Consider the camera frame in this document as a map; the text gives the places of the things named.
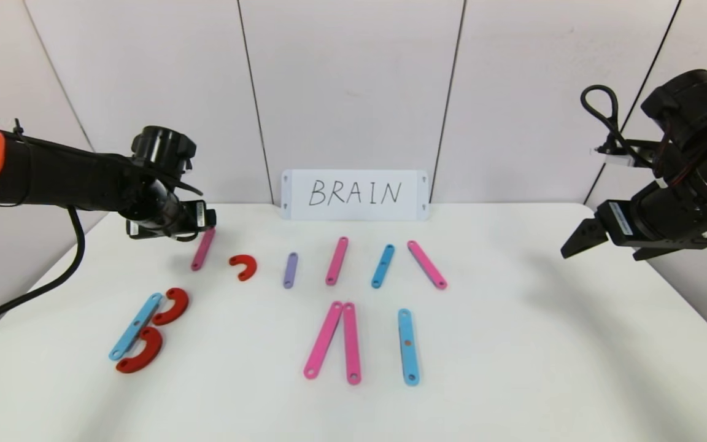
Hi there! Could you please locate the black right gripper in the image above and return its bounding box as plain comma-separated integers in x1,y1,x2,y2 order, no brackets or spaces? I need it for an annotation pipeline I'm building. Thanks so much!
560,179,707,262

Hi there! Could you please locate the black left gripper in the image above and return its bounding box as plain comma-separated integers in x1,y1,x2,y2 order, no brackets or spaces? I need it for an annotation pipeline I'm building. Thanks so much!
179,200,217,232

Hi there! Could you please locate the pink bar with holes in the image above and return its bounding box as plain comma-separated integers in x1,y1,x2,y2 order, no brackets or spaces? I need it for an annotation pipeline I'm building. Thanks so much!
304,301,344,379
342,302,362,386
325,237,349,287
191,227,216,271
406,240,448,290

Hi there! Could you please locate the white BRAIN sign card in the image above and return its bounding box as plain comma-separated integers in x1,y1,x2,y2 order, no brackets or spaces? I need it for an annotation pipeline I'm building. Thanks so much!
280,170,430,221

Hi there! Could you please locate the small red curved piece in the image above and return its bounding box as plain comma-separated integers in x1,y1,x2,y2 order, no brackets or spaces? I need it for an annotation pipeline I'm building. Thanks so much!
229,254,258,282

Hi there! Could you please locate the large red curved piece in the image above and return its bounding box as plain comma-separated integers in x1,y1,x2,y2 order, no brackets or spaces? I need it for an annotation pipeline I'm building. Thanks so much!
152,287,190,326
115,326,164,374

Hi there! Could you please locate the long blue flat bar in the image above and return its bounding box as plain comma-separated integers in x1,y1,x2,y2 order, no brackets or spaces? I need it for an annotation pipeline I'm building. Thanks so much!
109,292,164,361
397,308,420,387

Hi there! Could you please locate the short blue flat bar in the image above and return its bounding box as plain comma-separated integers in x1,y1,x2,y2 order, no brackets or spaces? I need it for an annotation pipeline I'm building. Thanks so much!
370,244,395,289

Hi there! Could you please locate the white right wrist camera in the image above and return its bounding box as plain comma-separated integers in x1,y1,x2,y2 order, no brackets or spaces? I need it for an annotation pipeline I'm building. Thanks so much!
593,138,658,168

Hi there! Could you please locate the black looped camera cable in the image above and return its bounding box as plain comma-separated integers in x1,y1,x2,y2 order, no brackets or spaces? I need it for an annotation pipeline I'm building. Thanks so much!
581,85,655,166

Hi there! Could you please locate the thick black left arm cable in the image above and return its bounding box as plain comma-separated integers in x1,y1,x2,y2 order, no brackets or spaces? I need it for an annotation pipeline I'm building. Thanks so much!
0,206,88,335

